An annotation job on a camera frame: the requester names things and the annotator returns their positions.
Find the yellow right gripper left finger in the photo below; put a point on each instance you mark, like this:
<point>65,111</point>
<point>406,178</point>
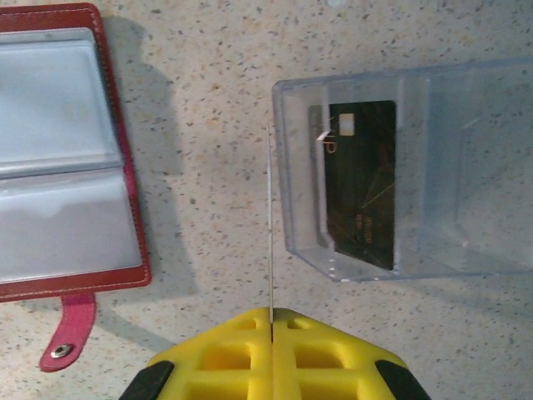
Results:
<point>216,358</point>

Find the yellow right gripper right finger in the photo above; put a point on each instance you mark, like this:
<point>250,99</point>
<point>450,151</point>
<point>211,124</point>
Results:
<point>325,358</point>

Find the white plastic card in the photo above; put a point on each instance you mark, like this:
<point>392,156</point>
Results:
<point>270,229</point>

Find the black VIP card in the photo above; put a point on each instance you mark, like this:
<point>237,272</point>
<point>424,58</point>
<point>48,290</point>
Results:
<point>366,187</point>

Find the red leather card holder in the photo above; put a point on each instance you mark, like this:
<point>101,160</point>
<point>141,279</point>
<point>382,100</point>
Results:
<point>58,216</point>

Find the clear plastic card box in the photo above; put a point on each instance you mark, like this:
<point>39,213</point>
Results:
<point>458,166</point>

